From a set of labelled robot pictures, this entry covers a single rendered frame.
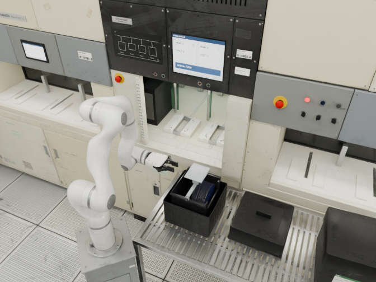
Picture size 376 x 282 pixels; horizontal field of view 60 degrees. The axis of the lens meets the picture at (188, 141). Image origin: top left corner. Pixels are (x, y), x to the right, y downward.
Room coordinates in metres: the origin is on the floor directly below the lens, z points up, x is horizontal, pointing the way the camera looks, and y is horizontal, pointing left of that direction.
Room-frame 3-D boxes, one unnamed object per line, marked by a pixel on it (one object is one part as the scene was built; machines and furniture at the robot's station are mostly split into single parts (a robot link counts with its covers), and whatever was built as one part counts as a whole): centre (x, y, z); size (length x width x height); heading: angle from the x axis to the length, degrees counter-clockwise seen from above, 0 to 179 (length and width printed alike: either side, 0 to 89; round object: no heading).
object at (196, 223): (1.25, -0.05, 0.85); 0.28 x 0.28 x 0.17; 65
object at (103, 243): (1.04, 0.45, 0.85); 0.19 x 0.19 x 0.18
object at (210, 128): (1.84, -0.21, 0.89); 0.22 x 0.21 x 0.04; 156
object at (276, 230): (1.14, -0.41, 0.83); 0.29 x 0.29 x 0.13; 65
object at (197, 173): (1.25, -0.04, 0.93); 0.24 x 0.20 x 0.32; 155
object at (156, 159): (1.36, 0.18, 1.06); 0.11 x 0.10 x 0.07; 64
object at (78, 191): (1.05, 0.48, 1.07); 0.19 x 0.12 x 0.24; 69
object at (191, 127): (1.94, 0.04, 0.89); 0.22 x 0.21 x 0.04; 156
